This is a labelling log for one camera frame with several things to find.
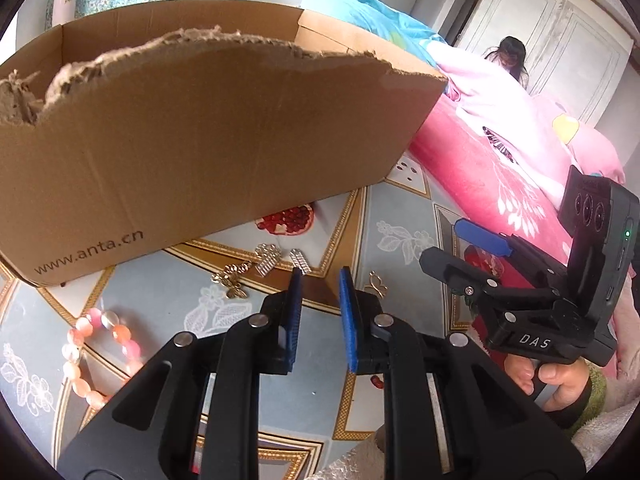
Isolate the fruit print mattress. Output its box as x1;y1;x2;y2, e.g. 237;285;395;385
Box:
0;152;501;480

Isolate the pale flat board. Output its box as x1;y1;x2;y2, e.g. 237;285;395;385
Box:
52;0;81;28

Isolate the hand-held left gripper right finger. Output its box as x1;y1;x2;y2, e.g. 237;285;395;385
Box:
338;266;587;480

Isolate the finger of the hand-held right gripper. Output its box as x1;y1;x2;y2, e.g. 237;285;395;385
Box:
454;218;568;286
419;246;506;311

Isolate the pink orange bead bracelet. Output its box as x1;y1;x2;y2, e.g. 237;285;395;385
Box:
61;308;146;408

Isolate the gold butterfly pendant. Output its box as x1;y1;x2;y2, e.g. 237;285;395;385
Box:
364;271;390;298

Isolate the white fleece clothing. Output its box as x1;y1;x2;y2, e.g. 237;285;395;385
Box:
315;432;388;480

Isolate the white wardrobe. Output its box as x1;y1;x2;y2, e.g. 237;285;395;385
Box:
452;0;636;131

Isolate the brown cardboard box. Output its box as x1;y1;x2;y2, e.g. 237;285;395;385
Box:
0;0;448;288

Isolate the pink floral quilt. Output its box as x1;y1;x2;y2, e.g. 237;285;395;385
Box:
407;42;640;361

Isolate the gold chain with tag charms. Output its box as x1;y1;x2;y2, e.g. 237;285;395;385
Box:
211;243;313;283

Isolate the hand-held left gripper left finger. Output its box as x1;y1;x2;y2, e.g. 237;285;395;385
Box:
57;266;305;480

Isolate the person's right forearm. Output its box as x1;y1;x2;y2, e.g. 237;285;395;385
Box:
570;360;640;461

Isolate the person's right hand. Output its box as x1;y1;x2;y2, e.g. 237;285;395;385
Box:
502;352;593;428

